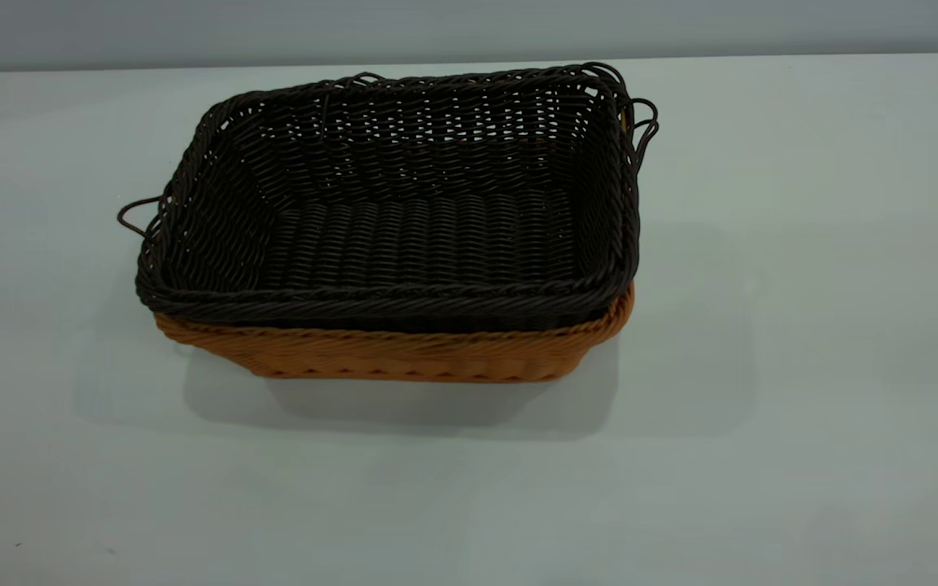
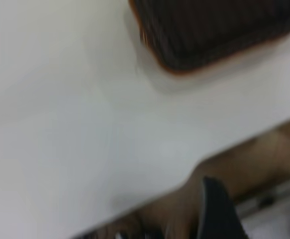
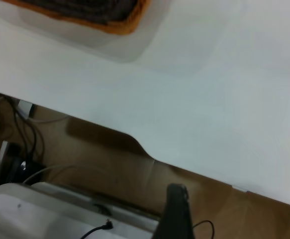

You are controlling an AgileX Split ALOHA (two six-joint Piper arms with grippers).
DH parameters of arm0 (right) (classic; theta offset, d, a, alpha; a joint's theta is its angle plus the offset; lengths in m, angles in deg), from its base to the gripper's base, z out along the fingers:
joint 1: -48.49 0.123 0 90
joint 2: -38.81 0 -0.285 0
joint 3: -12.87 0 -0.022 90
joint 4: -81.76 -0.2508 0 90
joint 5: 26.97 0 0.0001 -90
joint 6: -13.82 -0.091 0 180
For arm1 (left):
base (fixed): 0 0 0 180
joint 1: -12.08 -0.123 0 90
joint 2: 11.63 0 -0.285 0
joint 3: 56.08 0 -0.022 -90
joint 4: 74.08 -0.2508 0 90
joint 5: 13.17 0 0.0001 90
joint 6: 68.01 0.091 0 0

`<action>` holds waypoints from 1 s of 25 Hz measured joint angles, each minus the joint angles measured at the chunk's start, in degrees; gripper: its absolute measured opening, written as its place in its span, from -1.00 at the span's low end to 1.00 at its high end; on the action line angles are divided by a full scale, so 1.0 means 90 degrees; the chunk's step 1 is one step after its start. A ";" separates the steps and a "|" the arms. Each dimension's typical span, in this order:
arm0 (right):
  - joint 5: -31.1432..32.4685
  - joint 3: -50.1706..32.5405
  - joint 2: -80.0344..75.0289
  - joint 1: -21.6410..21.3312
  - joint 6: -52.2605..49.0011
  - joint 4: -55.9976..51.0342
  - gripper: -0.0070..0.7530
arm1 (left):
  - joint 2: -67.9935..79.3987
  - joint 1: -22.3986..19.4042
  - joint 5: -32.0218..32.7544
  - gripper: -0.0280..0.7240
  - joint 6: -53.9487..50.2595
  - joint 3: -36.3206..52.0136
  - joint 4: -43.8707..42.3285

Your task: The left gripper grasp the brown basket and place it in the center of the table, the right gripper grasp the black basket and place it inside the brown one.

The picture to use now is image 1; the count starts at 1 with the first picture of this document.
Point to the black wicker basket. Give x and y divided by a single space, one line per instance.
404 236

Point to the brown wicker basket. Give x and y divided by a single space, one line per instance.
404 356

